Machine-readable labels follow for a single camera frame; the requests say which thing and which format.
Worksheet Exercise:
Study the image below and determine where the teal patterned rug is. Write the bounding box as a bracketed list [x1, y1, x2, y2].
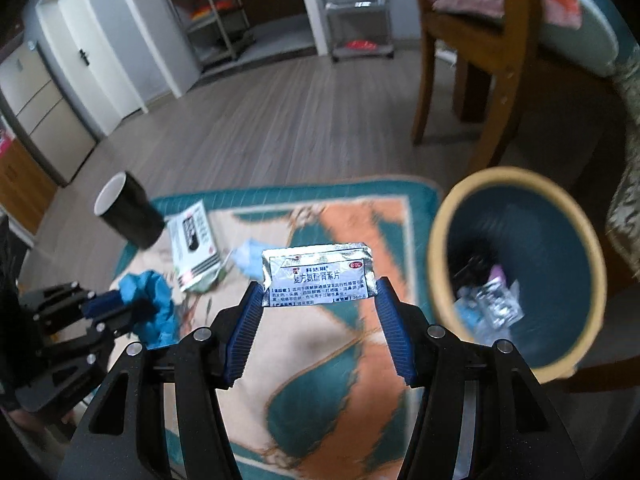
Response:
[112, 175, 446, 480]

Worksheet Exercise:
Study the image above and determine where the black mug with white inside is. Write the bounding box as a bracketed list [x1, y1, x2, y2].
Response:
[95, 171, 166, 250]

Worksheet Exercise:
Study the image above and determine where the light blue plastic wrapper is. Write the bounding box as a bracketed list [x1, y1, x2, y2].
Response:
[222, 239, 266, 281]

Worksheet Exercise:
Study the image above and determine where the metal shelf rack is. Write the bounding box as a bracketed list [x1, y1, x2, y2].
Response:
[155, 0, 251, 68]

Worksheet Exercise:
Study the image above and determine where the wooden chair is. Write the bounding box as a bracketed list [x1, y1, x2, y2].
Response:
[405, 0, 546, 173]

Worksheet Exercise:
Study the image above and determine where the wooden furniture leg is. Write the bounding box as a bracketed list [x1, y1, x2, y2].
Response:
[565, 365, 633, 396]

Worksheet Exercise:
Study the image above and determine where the white door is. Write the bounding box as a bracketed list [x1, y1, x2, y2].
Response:
[37, 0, 151, 136]

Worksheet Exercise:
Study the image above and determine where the teal bin with cream rim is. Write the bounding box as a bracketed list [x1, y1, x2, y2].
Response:
[427, 166, 606, 386]

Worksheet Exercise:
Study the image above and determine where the green white packet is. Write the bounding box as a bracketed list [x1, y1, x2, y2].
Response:
[177, 260, 233, 293]

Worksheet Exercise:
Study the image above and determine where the teal lace-trimmed tablecloth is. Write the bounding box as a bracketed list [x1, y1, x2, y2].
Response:
[535, 0, 640, 281]

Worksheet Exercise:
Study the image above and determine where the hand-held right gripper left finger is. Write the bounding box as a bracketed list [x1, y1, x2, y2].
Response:
[57, 280, 266, 480]

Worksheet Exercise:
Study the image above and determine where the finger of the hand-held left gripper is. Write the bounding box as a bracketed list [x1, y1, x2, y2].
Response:
[17, 282, 128, 333]
[15, 302, 158, 413]

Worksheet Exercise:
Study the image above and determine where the brown wooden cabinet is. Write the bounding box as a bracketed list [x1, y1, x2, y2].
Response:
[0, 130, 58, 236]

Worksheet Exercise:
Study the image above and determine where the blue cloth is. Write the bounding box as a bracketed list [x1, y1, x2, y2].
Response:
[117, 269, 178, 347]

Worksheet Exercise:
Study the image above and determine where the orange red cookware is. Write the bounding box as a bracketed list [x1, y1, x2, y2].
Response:
[192, 4, 236, 20]

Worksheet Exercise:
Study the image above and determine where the silver medicine packet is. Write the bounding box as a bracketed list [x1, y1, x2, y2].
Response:
[261, 242, 377, 308]

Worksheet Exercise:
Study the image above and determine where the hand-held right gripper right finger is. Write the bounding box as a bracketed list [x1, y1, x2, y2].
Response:
[375, 276, 588, 480]

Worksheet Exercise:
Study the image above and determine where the white box with black print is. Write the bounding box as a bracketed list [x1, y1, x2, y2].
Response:
[165, 200, 222, 281]

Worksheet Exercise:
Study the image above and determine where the white rolling cart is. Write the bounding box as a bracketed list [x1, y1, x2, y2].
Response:
[310, 0, 396, 63]

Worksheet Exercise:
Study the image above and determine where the beige drawer cabinet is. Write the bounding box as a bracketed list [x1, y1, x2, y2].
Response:
[0, 42, 98, 186]

